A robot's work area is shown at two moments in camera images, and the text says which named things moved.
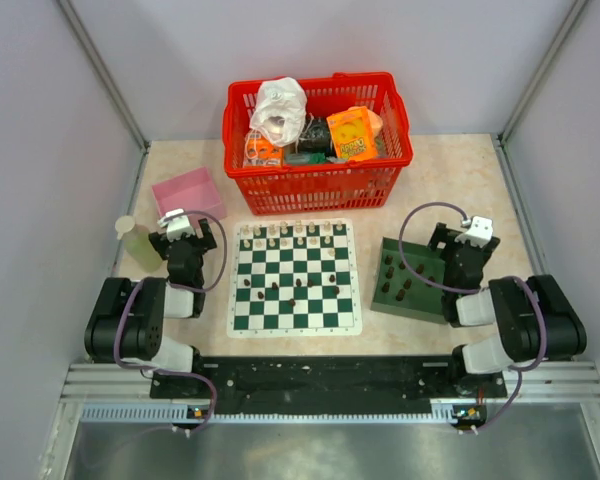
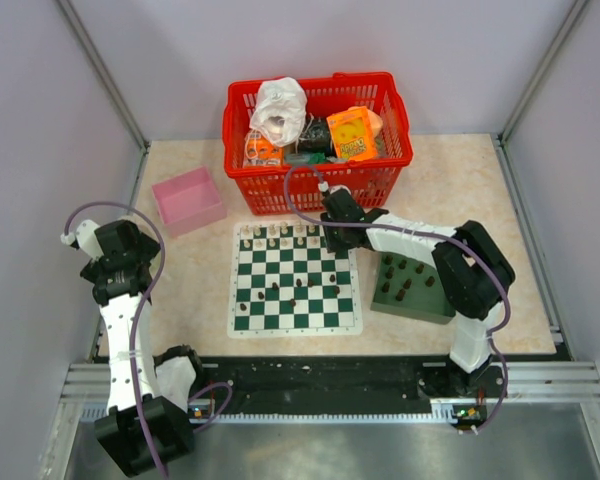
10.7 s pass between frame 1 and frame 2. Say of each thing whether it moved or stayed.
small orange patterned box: stayed
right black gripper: moved
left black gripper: moved
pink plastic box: stayed
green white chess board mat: stayed
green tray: stayed
